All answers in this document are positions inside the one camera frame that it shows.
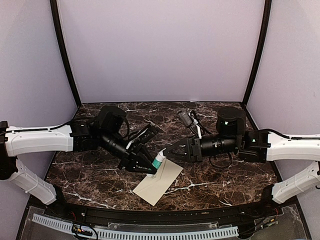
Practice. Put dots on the black front table rail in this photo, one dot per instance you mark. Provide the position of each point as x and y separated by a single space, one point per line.
234 214

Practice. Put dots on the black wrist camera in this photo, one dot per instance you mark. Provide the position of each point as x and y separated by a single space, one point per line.
149 132
186 118

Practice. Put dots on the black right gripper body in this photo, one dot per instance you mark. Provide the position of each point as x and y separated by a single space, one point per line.
197 156

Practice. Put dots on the black corner frame post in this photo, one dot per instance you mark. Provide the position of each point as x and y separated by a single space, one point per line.
63 51
258 53

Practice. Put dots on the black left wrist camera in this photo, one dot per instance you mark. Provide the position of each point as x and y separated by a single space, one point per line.
149 132

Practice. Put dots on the green white glue stick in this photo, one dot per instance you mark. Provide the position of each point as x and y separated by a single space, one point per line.
156 163

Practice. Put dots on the black left corner frame post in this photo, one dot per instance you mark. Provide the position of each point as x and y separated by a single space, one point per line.
63 51

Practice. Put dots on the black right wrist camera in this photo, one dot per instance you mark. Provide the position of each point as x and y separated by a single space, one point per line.
186 118

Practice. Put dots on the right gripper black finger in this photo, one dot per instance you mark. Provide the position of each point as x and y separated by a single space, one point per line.
178 156
181 146

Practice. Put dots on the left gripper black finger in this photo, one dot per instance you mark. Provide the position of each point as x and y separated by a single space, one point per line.
146 170
147 158

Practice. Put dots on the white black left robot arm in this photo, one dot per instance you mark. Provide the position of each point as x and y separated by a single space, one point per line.
101 131

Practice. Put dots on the cream paper envelope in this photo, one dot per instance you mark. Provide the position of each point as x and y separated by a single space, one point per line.
151 189

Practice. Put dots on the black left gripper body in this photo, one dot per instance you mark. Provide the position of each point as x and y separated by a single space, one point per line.
129 155

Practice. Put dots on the black right corner frame post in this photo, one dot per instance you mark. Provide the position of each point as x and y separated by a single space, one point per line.
258 53

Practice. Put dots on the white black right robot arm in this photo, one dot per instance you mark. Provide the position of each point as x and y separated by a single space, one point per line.
258 146

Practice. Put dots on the white slotted cable duct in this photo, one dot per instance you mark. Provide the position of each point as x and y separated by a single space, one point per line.
118 231

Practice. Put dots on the white glue stick cap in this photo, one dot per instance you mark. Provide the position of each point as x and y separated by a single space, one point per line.
161 154

